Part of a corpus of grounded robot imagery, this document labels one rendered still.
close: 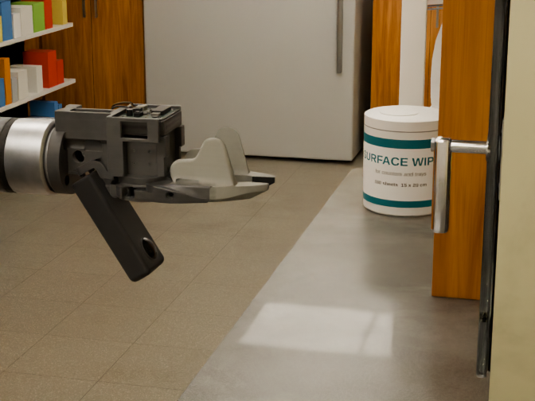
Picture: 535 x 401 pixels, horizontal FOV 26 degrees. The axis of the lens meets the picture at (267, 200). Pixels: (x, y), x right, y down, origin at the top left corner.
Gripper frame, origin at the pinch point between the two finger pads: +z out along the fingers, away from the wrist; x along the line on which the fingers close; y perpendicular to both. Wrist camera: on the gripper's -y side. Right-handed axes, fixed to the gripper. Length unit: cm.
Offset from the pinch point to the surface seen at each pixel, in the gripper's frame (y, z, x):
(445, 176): 2.7, 17.8, -1.3
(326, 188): -116, -74, 433
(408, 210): -20, 7, 65
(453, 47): 9.9, 15.5, 31.3
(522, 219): 0.4, 24.8, -5.8
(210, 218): -115, -114, 369
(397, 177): -15, 5, 65
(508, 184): 3.4, 23.5, -5.8
